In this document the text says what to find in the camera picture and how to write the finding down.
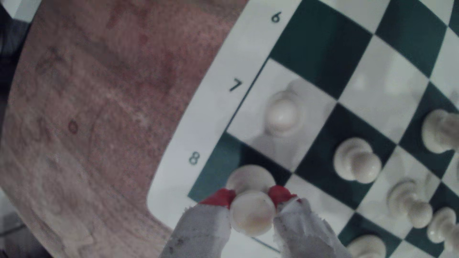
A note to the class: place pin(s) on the white chess rook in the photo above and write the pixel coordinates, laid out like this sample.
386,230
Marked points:
251,209

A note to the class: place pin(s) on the white chess knight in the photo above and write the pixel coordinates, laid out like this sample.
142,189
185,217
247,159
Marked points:
441,130

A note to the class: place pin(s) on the white chess bishop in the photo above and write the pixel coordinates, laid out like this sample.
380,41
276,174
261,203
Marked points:
444,227

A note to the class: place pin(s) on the green white chess board mat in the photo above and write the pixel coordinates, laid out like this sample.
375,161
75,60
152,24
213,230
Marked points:
340,71

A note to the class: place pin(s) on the white chess king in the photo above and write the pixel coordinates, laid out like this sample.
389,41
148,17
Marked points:
365,248

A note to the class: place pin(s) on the white chess pawn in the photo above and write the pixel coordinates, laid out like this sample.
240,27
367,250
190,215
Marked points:
283,113
356,163
408,202

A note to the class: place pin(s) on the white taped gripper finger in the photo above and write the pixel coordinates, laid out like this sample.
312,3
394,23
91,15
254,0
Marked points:
304,236
200,233

